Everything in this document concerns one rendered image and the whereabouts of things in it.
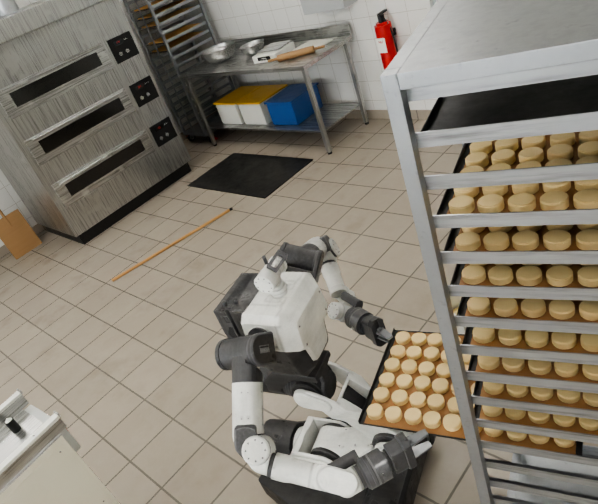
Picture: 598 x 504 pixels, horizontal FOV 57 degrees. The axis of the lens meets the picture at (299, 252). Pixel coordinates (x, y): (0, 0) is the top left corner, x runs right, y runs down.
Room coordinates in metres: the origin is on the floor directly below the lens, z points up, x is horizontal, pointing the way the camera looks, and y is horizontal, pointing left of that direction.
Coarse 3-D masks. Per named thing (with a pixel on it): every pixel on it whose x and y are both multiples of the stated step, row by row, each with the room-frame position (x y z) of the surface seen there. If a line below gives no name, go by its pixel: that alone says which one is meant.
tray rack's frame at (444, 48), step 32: (448, 0) 1.23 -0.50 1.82; (480, 0) 1.14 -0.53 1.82; (512, 0) 1.05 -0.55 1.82; (544, 0) 0.98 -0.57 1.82; (576, 0) 0.91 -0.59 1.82; (416, 32) 1.08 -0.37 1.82; (448, 32) 1.01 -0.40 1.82; (480, 32) 0.94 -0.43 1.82; (512, 32) 0.88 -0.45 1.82; (544, 32) 0.82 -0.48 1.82; (576, 32) 0.77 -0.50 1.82; (416, 64) 0.90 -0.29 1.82; (448, 64) 0.84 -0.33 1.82; (480, 64) 0.81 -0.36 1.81; (512, 64) 0.79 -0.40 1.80; (544, 64) 0.76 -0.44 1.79; (512, 480) 1.17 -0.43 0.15; (544, 480) 1.13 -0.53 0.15
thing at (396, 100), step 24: (384, 72) 0.92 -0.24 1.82; (384, 96) 0.91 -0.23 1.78; (408, 120) 0.90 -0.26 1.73; (408, 144) 0.89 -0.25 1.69; (408, 168) 0.90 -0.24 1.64; (408, 192) 0.91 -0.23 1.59; (432, 216) 0.91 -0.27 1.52; (432, 240) 0.89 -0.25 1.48; (432, 264) 0.90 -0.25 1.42; (432, 288) 0.90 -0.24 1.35; (456, 336) 0.90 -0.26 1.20; (456, 360) 0.89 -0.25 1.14; (456, 384) 0.90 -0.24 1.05; (480, 456) 0.89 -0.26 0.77; (480, 480) 0.90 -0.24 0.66
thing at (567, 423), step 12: (492, 408) 0.93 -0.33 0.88; (504, 408) 0.93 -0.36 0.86; (492, 420) 0.91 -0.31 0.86; (504, 420) 0.90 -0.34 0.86; (516, 420) 0.89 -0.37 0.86; (528, 420) 0.88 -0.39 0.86; (540, 420) 0.85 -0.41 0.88; (552, 420) 0.85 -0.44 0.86; (564, 420) 0.83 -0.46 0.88; (576, 420) 0.83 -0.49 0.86; (588, 420) 0.80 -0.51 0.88; (588, 432) 0.79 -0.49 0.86
